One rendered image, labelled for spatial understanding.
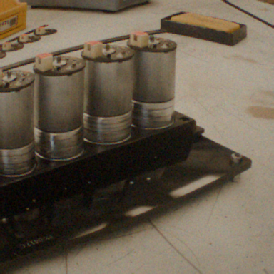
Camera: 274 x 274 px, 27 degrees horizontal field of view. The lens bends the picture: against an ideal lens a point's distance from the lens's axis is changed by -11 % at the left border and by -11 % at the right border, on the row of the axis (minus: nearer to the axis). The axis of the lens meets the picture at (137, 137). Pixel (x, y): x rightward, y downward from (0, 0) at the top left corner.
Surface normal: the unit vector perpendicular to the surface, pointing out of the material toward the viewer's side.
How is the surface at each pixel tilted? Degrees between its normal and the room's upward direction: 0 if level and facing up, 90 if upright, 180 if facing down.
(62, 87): 90
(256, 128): 0
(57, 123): 90
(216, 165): 0
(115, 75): 90
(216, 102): 0
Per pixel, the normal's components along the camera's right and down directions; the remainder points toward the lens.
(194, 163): 0.03, -0.91
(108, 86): 0.15, 0.42
